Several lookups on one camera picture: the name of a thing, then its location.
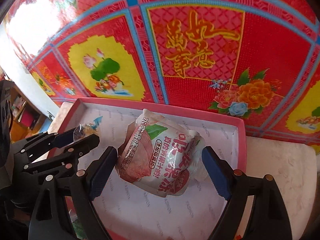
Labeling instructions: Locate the clear blue-edged candy packet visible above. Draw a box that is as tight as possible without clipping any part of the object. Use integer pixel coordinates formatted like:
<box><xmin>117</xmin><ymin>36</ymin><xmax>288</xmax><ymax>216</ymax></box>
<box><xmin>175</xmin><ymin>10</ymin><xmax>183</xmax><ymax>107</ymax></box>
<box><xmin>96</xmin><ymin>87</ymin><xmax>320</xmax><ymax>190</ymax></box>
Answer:
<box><xmin>73</xmin><ymin>116</ymin><xmax>103</xmax><ymax>141</ymax></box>

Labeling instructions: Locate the pink jelly drink pouch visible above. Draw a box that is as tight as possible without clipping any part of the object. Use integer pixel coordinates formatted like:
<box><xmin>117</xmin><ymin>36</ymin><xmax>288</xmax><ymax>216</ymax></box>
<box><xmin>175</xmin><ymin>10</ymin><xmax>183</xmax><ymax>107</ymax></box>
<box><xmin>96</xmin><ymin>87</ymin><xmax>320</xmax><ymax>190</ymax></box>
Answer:
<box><xmin>116</xmin><ymin>109</ymin><xmax>208</xmax><ymax>197</ymax></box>

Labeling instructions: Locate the wooden shelf cabinet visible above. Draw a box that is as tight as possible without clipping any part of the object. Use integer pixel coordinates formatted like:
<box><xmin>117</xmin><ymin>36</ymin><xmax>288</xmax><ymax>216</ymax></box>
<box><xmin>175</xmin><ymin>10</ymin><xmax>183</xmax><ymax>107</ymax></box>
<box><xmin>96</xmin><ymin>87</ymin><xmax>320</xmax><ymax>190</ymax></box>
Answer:
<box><xmin>10</xmin><ymin>84</ymin><xmax>47</xmax><ymax>142</ymax></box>

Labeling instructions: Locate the pink shallow cardboard box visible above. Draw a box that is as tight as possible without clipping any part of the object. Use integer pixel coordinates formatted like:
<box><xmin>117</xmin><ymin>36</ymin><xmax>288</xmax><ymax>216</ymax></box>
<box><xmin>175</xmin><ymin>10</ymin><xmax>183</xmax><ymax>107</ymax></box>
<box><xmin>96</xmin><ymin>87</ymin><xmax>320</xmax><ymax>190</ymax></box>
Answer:
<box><xmin>59</xmin><ymin>98</ymin><xmax>246</xmax><ymax>239</ymax></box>

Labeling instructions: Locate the red floral wall poster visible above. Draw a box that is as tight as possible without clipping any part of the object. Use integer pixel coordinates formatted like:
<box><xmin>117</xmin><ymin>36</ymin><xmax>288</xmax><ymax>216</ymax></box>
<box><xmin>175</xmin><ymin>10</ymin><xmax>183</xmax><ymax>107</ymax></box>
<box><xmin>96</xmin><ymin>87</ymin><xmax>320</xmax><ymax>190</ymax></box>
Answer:
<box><xmin>2</xmin><ymin>0</ymin><xmax>319</xmax><ymax>152</ymax></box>

